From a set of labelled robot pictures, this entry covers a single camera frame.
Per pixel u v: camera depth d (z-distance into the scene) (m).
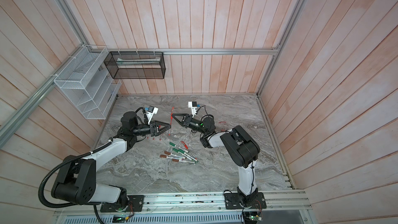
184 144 0.93
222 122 1.03
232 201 0.73
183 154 0.90
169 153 0.90
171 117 0.78
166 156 0.88
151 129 0.71
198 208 0.73
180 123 0.76
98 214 0.69
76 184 0.43
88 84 0.79
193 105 0.79
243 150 0.52
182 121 0.76
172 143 0.95
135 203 0.73
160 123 0.79
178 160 0.87
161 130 0.75
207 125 0.70
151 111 0.74
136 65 1.04
